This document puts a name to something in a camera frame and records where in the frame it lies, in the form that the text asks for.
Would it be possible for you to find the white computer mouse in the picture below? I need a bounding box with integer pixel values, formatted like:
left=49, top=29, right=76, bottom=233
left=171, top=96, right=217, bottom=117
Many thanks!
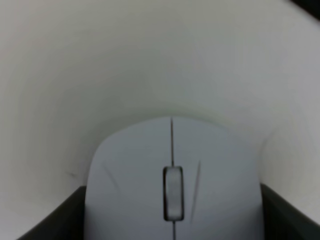
left=84, top=117, right=264, bottom=240

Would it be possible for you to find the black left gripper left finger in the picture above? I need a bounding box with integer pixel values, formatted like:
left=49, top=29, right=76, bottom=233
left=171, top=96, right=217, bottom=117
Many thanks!
left=20, top=186, right=87, bottom=240

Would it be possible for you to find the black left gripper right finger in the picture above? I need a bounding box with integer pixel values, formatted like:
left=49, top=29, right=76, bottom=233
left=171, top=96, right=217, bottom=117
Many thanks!
left=260, top=184, right=320, bottom=240

